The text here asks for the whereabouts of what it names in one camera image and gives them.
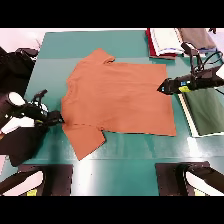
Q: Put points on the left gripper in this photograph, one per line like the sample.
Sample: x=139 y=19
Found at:
x=53 y=118

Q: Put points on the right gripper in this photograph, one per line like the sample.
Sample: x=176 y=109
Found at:
x=173 y=86

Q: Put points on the orange T-shirt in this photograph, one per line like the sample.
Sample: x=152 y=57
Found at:
x=120 y=96

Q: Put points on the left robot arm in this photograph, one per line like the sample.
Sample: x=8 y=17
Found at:
x=27 y=112

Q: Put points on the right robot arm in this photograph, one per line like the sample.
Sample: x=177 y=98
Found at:
x=209 y=78

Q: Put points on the dark green garment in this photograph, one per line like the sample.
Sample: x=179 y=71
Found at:
x=206 y=111

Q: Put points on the red garment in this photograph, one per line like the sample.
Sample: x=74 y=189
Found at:
x=152 y=48

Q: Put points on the grey garment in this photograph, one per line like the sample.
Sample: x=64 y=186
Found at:
x=197 y=37

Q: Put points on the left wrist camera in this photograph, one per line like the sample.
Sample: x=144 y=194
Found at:
x=40 y=100

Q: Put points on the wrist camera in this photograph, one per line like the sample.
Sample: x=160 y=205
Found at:
x=40 y=100
x=191 y=55

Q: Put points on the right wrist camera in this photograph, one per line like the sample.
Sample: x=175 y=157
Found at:
x=191 y=55

